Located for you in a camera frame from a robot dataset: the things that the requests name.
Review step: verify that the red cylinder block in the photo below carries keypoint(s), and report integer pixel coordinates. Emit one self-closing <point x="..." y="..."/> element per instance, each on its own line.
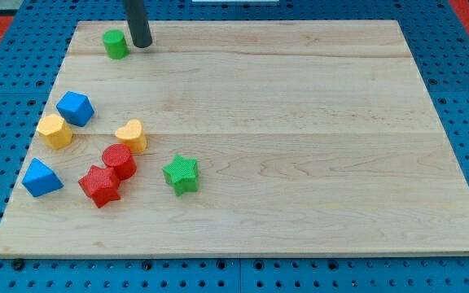
<point x="120" y="158"/>

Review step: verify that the blue triangle block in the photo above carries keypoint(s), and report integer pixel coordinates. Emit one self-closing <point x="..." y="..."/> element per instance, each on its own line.
<point x="39" y="179"/>

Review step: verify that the green cylinder block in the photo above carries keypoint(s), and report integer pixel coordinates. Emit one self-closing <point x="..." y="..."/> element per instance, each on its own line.
<point x="115" y="44"/>

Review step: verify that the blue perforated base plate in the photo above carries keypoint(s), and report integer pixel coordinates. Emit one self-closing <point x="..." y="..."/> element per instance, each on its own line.
<point x="30" y="56"/>

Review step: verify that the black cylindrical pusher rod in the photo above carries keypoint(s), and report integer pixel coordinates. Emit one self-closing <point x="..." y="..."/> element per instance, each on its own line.
<point x="136" y="17"/>

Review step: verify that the green star block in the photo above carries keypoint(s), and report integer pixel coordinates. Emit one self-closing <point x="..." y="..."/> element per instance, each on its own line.
<point x="182" y="174"/>

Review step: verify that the yellow hexagon block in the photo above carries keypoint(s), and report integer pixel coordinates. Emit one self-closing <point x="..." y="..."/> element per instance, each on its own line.
<point x="54" y="131"/>

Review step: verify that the red star block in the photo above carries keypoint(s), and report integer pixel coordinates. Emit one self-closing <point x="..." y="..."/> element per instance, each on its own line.
<point x="101" y="185"/>

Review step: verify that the blue cube block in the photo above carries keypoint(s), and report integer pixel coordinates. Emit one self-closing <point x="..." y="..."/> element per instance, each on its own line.
<point x="75" y="108"/>

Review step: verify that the yellow heart block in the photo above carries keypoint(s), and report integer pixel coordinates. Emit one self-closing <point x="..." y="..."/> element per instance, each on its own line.
<point x="133" y="136"/>

